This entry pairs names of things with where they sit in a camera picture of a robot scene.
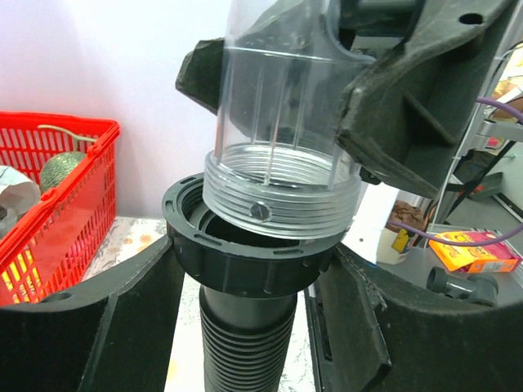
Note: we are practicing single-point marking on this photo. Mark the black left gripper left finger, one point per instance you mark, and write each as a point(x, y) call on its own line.
point(112, 332)

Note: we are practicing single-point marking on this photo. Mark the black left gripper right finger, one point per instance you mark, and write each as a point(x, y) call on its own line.
point(377, 328)

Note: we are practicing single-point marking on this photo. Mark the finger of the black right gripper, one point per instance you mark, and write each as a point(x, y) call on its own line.
point(199, 77)
point(404, 117)

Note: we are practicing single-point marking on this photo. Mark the brown item in white cup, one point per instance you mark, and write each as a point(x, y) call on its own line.
point(395, 242)

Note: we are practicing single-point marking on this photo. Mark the red plastic basket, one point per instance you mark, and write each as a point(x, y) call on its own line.
point(52, 245)

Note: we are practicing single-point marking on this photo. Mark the grey tee pipe fitting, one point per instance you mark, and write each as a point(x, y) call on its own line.
point(477, 289)

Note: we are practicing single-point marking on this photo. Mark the orange yellow snack box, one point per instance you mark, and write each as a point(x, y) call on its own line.
point(499, 257)

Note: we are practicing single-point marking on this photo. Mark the green netted melon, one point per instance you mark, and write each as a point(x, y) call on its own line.
point(58, 167)

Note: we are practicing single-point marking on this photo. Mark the crumpled grey paper bag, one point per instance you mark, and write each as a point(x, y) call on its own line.
point(18, 195)

